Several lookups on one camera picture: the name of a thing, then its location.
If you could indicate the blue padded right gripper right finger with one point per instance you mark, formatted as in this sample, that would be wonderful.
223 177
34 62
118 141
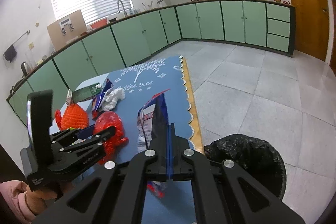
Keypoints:
172 151

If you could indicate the left hand pink sleeve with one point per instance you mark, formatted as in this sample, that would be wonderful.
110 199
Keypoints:
19 204

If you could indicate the red plastic bag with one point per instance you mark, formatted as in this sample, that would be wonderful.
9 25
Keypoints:
117 139

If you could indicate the steel kitchen faucet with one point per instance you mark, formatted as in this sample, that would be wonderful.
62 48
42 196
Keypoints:
121 8

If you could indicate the orange foam fruit net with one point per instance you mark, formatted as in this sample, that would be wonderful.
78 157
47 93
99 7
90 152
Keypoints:
73 117

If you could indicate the metal towel rail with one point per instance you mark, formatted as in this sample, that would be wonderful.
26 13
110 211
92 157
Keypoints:
26 33

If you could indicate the blue white red wrapper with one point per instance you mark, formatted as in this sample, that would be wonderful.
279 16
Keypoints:
144 122

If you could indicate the brown wooden door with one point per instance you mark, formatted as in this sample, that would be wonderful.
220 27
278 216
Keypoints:
312 27

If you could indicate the green silver snack wrapper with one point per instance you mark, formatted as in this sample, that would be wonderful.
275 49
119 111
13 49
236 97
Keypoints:
83 94

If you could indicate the blue tree-print tablecloth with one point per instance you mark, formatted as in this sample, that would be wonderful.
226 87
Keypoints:
116 193

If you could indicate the steel electric kettle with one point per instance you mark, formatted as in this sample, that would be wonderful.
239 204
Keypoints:
25 68

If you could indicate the blue red snack bag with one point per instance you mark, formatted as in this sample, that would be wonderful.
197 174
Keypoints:
98 99

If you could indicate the black lined trash bin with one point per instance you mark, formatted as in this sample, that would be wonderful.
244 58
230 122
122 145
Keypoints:
257 157

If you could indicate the red plastic basin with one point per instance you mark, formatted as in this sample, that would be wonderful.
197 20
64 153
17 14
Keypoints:
100 23

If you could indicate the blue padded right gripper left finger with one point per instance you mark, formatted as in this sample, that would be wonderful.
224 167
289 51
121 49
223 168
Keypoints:
160 138

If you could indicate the green lower kitchen cabinets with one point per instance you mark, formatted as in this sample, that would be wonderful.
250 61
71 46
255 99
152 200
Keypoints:
258 24

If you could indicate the brown cardboard box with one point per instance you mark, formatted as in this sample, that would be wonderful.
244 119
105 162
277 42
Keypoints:
66 29

